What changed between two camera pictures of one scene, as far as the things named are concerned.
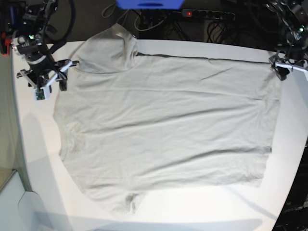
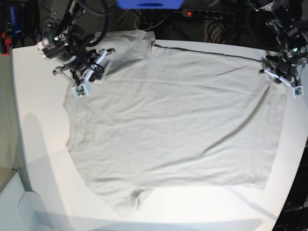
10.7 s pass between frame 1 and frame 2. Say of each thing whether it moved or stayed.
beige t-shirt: stayed
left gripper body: moved
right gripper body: moved
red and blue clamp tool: stayed
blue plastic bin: stayed
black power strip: stayed
